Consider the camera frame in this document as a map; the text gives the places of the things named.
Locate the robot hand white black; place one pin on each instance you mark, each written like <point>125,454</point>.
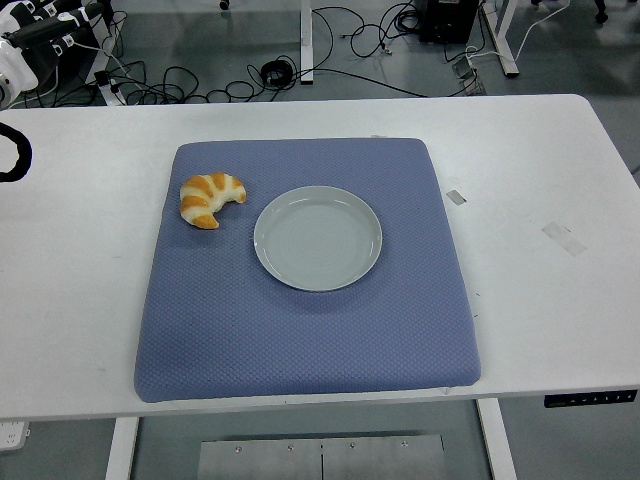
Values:
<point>20,65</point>

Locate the croissant bread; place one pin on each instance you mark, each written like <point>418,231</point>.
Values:
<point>200,200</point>

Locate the black cabinet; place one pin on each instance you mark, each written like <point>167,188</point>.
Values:
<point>75,62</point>

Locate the white background desk leg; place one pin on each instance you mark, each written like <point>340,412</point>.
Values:
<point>505,45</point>
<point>105,62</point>
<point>306,40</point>

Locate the blue quilted mat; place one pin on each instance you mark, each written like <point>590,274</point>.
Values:
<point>225,325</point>

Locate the grey round plate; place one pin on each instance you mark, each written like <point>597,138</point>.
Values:
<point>320,240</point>

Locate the white power strip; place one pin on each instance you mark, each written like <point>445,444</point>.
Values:
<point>12,435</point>

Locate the white table leg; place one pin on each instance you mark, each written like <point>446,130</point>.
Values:
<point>120,450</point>
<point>497,445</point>

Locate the black computer tower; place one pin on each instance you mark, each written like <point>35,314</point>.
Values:
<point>450,20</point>

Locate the grey foot pedal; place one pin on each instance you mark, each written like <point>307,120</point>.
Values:
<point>463,69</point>
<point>474,86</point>

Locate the small grey tape piece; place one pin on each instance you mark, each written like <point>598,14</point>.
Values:
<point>456,196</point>

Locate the grey metal plate with screws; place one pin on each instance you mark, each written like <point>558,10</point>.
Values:
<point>320,460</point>

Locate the large grey tape piece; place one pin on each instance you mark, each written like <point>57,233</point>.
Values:
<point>564,239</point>

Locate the black desk control panel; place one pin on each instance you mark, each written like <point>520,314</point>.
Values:
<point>590,399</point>

